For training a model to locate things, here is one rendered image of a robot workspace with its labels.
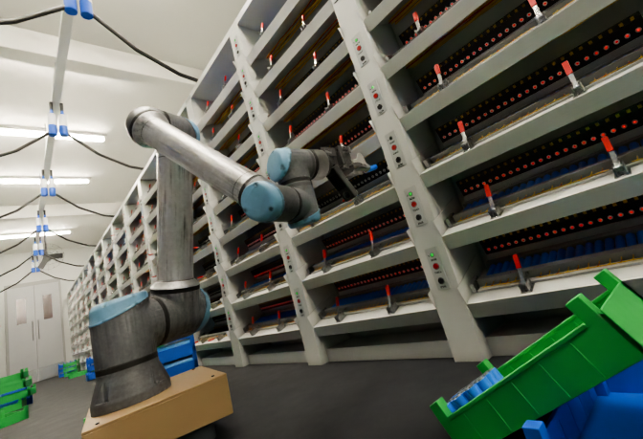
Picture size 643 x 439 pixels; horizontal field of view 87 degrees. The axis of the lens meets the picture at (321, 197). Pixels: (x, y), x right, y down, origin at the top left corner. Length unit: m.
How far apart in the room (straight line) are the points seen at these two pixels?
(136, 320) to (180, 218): 0.32
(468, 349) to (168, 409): 0.78
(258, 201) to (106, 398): 0.64
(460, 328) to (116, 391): 0.91
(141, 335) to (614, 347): 0.99
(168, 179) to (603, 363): 1.11
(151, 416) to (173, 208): 0.57
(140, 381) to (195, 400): 0.16
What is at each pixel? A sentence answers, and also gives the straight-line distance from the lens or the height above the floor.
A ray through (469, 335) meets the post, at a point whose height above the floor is 0.07.
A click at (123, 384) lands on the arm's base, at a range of 1.08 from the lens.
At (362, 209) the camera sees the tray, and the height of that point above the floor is 0.52.
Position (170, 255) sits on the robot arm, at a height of 0.52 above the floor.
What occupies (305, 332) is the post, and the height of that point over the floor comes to 0.14.
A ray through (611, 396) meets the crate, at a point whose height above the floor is 0.00.
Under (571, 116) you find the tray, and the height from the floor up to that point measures 0.51.
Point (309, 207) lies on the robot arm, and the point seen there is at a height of 0.50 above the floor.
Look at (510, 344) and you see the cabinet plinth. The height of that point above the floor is 0.03.
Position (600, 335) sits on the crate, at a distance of 0.53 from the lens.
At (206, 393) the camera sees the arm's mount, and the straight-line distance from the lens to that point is 1.02.
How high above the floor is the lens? 0.30
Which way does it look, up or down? 14 degrees up
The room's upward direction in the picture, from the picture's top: 16 degrees counter-clockwise
